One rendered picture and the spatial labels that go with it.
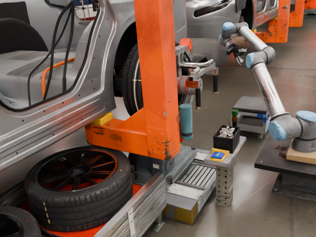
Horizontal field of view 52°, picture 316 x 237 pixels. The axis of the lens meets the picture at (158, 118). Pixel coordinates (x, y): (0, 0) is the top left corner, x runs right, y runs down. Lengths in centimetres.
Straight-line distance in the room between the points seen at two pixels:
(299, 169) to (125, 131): 123
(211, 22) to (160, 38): 313
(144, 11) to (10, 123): 90
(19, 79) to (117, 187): 116
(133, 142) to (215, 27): 310
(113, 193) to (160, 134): 44
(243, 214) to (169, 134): 86
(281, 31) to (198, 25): 160
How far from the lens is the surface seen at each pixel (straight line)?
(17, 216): 187
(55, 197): 192
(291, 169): 245
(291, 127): 245
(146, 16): 181
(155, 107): 192
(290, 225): 244
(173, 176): 258
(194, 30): 493
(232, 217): 243
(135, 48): 236
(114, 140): 222
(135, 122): 208
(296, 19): 778
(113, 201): 197
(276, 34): 590
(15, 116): 179
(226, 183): 240
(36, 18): 412
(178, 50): 235
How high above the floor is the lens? 154
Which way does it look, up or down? 22 degrees down
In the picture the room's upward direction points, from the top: 4 degrees counter-clockwise
